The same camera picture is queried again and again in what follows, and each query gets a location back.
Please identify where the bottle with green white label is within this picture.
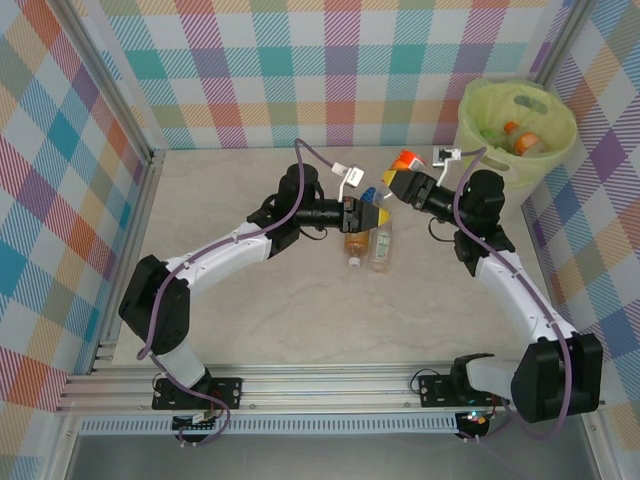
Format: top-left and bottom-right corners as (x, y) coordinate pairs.
(368, 219), (397, 275)

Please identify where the orange label bottle orange cap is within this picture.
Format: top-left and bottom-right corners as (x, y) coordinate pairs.
(513, 132), (544, 156)

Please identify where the aluminium frame post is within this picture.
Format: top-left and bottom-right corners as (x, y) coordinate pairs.
(519, 0), (596, 101)
(59, 0), (166, 166)

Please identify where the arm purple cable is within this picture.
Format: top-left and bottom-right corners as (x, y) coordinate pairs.
(135, 138), (336, 359)
(453, 147), (572, 441)

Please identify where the clear bottle with blue cap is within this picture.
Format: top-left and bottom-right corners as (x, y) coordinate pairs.
(360, 184), (397, 209)

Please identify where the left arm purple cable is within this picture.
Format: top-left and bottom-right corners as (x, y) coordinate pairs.
(135, 138), (336, 359)

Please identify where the black mounting plate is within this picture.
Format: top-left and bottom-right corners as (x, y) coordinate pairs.
(418, 372), (511, 409)
(152, 377), (244, 411)

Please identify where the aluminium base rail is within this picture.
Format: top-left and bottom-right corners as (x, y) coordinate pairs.
(54, 364), (609, 414)

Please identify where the amber tea bottle white cap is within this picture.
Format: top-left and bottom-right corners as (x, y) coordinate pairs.
(342, 227), (371, 269)

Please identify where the white slotted cable duct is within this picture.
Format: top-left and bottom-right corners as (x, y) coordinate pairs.
(79, 418), (459, 435)

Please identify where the bottle with orange wrap label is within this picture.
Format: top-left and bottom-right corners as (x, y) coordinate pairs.
(390, 148), (427, 174)

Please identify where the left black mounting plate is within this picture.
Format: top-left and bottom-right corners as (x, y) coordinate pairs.
(152, 377), (244, 411)

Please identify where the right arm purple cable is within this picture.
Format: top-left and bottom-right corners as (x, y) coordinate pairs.
(453, 147), (572, 441)

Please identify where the left aluminium frame post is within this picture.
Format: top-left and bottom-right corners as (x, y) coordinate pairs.
(59, 0), (166, 166)

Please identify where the aluminium side rail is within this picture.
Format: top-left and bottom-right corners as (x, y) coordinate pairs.
(89, 149), (167, 376)

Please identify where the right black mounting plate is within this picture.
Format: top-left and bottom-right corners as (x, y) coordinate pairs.
(418, 372), (511, 409)

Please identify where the right aluminium frame post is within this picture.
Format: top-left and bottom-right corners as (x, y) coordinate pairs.
(519, 0), (596, 101)

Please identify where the bin with yellow-green liner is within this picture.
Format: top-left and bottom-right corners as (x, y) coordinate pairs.
(457, 77), (580, 191)

